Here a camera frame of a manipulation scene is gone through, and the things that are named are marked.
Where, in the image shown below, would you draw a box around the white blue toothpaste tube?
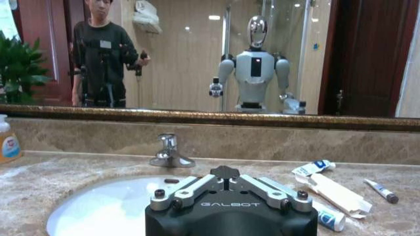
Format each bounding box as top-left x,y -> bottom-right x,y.
310,200 -> 346,232
290,159 -> 336,184

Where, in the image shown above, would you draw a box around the orange hand soap bottle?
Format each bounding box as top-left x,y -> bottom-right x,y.
0,114 -> 22,165

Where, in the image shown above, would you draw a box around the pale grey robot torso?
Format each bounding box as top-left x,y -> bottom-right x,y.
234,49 -> 276,113

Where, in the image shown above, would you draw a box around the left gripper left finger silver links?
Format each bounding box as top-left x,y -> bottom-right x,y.
149,166 -> 228,211

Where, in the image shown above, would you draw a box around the chrome faucet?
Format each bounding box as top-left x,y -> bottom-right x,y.
149,133 -> 197,168

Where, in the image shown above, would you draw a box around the green potted plant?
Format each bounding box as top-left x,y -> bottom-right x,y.
0,30 -> 52,104

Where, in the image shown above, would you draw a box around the person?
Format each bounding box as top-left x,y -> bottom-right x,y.
69,0 -> 152,108

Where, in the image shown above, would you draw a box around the small white tube dark cap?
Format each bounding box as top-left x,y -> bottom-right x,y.
362,178 -> 400,205

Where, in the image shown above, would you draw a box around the gold framed wall mirror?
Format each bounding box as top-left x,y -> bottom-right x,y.
0,0 -> 420,132

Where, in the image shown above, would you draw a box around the white ceramic sink basin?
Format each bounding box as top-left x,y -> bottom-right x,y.
45,175 -> 204,236

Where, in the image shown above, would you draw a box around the white cardboard toothpaste box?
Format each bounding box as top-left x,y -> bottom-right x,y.
306,173 -> 373,219

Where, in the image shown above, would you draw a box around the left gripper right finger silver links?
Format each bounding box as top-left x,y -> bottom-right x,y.
225,166 -> 313,212

